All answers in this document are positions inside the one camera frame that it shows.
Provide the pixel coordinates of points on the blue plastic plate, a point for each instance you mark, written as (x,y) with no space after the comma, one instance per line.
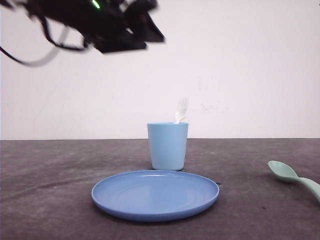
(154,195)

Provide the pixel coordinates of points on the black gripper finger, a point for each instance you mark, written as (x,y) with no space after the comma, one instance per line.
(112,45)
(143,28)

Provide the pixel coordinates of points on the light blue plastic cup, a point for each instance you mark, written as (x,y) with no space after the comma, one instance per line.
(167,144)

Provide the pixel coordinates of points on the mint green plastic spoon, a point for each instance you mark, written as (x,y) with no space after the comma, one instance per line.
(285,173)

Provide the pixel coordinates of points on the white plastic fork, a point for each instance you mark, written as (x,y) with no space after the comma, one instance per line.
(181,110)

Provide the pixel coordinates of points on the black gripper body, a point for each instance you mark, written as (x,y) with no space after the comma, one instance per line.
(92,18)

